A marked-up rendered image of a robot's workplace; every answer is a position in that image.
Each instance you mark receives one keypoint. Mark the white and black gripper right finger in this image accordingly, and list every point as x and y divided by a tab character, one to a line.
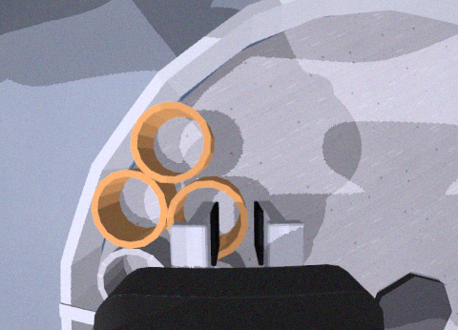
284	239

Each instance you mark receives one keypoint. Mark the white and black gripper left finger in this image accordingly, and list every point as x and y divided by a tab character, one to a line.
195	243

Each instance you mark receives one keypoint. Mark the grey metal ring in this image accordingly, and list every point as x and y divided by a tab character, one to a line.
233	260
112	272

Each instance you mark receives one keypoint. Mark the bronze bushing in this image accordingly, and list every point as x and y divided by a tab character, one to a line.
109	218
144	132
228	242

